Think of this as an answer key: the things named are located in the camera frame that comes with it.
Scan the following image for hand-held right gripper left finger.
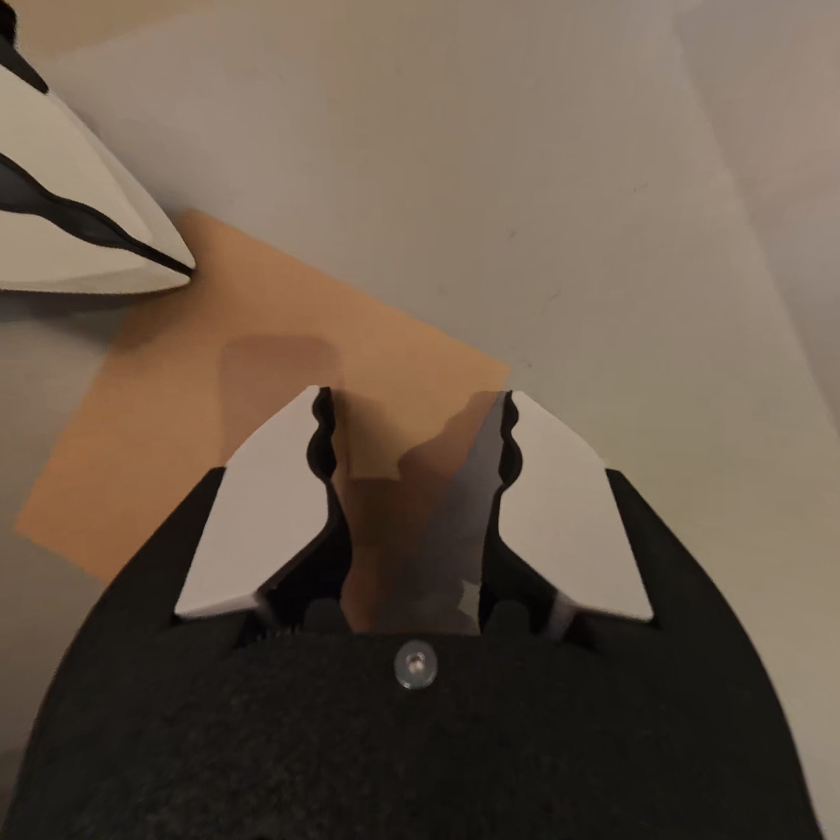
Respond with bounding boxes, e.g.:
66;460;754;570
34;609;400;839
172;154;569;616
174;386;355;636

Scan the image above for mushroom-patterned tan-backed origami paper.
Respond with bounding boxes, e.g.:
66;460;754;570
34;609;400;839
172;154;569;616
14;209;513;636

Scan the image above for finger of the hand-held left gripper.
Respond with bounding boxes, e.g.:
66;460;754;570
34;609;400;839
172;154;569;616
0;156;193;295
0;45;197;274

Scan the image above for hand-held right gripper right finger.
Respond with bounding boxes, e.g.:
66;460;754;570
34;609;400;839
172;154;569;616
478;390;655;641

